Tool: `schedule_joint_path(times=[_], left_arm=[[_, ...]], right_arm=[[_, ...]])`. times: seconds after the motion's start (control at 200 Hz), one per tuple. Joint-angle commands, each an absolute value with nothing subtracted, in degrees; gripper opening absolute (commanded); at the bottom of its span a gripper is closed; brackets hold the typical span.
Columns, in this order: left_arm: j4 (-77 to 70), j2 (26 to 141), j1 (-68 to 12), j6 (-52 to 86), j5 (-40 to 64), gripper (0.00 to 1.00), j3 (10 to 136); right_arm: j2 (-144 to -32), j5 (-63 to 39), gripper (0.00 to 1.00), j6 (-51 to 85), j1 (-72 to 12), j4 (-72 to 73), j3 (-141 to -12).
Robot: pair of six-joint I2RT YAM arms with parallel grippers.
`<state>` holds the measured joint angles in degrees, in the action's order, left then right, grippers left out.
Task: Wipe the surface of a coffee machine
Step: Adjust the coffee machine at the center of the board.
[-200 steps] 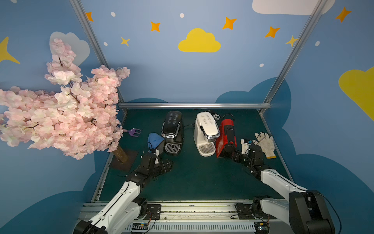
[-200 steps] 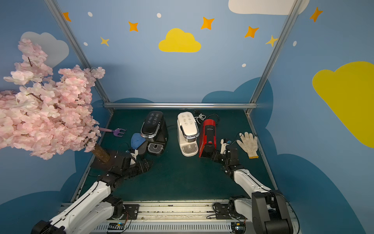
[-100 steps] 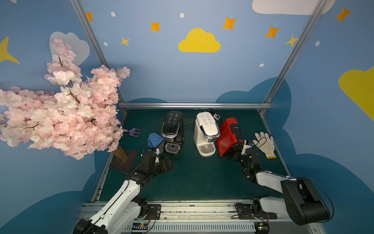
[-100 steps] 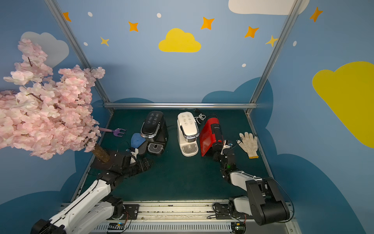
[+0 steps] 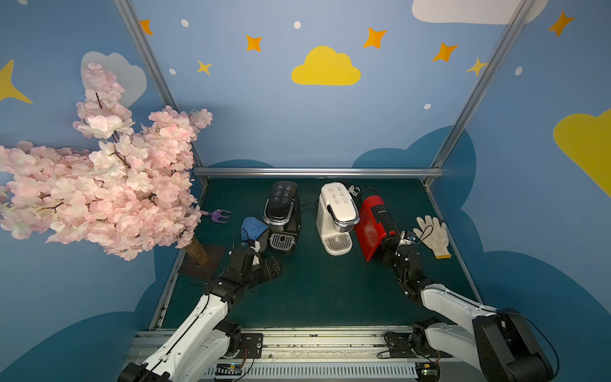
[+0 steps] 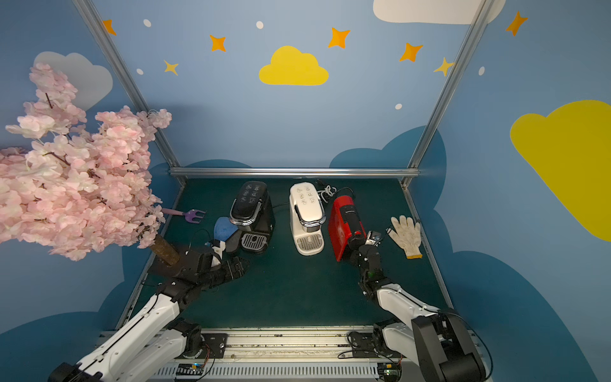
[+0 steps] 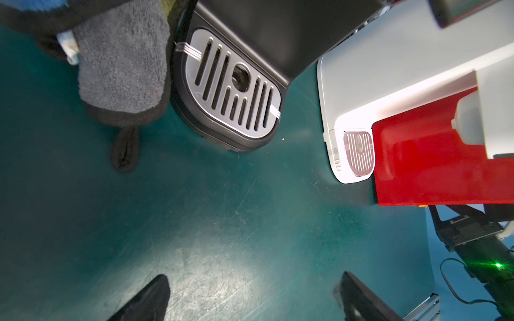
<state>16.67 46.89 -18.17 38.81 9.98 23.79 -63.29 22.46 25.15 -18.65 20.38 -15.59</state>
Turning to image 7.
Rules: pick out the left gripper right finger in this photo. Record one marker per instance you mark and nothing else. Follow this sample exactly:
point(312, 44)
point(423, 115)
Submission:
point(360, 303)

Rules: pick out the black coffee machine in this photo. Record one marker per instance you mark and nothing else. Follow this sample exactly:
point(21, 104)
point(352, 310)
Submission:
point(234, 61)

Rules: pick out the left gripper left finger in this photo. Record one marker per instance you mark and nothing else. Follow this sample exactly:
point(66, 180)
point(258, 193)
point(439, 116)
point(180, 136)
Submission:
point(148, 304)

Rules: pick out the red coffee machine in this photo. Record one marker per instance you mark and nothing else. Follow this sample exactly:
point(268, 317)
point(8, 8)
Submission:
point(421, 160)

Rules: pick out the blue grey cleaning cloth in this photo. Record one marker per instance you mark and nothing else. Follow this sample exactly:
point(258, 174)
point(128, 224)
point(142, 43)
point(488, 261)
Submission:
point(123, 53)

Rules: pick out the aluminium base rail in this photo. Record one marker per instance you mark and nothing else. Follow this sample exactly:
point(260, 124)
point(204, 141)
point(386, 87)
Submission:
point(428, 310)

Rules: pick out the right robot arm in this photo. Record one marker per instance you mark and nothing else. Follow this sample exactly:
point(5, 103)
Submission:
point(475, 236)

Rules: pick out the white coffee machine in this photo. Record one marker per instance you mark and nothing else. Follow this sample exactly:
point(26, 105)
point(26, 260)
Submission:
point(418, 52)

